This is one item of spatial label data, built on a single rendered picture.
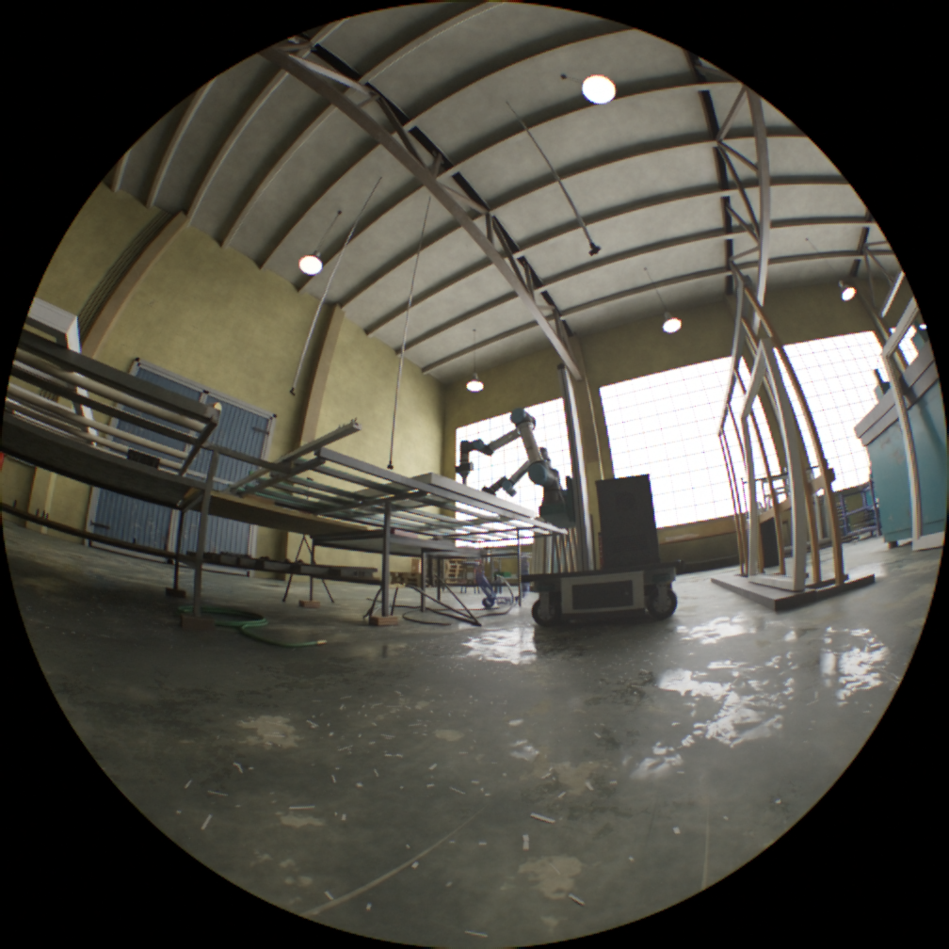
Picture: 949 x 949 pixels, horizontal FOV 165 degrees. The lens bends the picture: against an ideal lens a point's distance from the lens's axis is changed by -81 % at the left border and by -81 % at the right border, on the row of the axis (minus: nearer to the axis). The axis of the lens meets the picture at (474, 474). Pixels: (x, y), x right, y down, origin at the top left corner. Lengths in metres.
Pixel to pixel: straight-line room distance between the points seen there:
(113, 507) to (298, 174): 8.19
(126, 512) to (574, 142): 11.88
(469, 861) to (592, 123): 8.84
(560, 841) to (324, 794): 0.29
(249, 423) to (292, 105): 7.52
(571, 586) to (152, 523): 7.39
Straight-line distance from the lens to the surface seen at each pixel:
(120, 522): 7.75
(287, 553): 8.12
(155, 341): 8.97
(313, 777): 0.55
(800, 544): 1.94
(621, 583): 1.85
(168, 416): 1.53
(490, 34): 8.12
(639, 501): 1.96
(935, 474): 3.16
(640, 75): 8.75
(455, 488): 2.15
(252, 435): 8.54
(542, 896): 0.38
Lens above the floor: 0.31
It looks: 18 degrees up
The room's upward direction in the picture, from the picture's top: 1 degrees counter-clockwise
